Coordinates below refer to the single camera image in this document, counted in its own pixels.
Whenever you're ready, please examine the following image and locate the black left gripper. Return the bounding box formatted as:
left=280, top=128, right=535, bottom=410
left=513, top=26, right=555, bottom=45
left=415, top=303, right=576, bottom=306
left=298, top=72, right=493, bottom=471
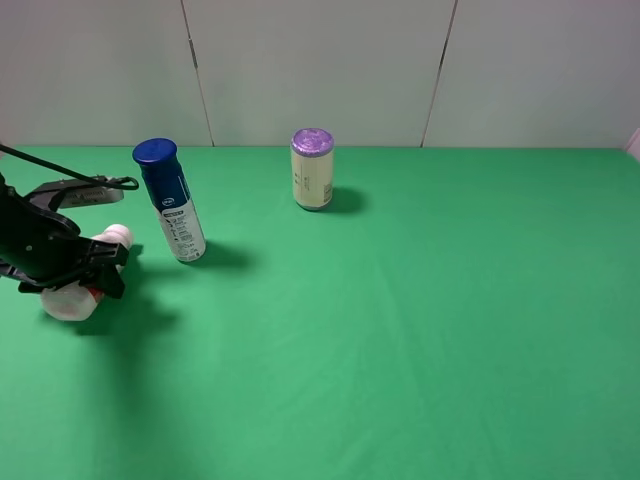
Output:
left=1, top=179, right=129, bottom=299

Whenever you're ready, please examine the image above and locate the white pink yogurt bottle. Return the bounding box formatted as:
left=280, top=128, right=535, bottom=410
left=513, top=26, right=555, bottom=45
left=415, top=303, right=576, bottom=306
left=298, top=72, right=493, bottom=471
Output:
left=40, top=224, right=134, bottom=322

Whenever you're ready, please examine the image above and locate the blue capped spray bottle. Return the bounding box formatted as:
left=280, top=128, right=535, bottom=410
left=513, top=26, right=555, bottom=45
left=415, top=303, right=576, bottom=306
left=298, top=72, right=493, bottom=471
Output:
left=132, top=138, right=206, bottom=263

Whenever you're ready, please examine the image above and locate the purple topped cream can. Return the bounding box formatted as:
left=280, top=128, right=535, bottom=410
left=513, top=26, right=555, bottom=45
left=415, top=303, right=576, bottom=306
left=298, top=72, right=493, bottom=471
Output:
left=290, top=128, right=335, bottom=210

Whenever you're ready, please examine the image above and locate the green table cloth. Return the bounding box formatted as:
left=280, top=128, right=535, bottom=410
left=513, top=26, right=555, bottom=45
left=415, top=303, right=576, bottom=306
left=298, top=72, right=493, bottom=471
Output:
left=1, top=147, right=639, bottom=479

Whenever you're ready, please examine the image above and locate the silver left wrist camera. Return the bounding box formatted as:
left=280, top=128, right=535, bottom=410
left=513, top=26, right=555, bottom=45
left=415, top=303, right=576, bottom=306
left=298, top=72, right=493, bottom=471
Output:
left=26, top=179, right=124, bottom=211

